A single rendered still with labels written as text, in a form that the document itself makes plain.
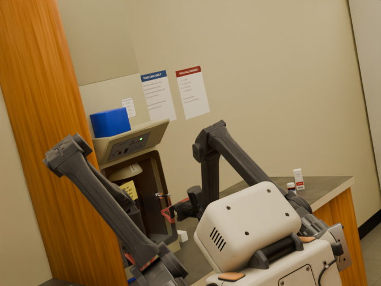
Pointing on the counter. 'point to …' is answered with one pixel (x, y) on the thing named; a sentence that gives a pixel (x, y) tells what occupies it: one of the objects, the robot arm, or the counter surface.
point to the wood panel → (44, 79)
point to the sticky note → (130, 189)
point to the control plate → (128, 146)
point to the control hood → (159, 125)
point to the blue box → (110, 122)
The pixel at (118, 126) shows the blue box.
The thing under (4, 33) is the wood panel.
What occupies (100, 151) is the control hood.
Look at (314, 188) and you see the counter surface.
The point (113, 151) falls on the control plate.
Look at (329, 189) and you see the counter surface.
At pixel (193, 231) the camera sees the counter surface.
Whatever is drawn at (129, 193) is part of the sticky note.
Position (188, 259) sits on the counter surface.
